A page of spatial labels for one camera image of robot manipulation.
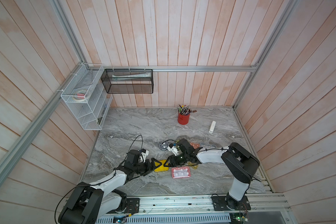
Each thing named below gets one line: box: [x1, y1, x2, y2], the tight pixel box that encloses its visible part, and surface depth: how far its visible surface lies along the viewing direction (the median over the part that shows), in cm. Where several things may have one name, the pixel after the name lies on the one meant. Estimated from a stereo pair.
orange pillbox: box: [189, 142, 200, 150], surface depth 99 cm
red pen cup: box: [177, 112, 191, 125], surface depth 107 cm
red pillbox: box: [171, 166, 191, 179], surface depth 86 cm
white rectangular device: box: [208, 120, 217, 134], surface depth 106 cm
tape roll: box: [72, 89, 91, 102], surface depth 76 cm
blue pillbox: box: [200, 142, 217, 149], surface depth 97 cm
